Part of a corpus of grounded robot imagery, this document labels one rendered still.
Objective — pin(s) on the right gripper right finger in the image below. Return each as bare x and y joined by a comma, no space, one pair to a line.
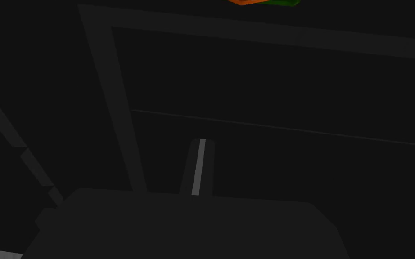
207,172

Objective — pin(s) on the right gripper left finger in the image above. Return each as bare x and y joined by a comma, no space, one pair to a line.
189,172

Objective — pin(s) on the orange and green object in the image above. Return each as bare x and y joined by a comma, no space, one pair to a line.
261,2

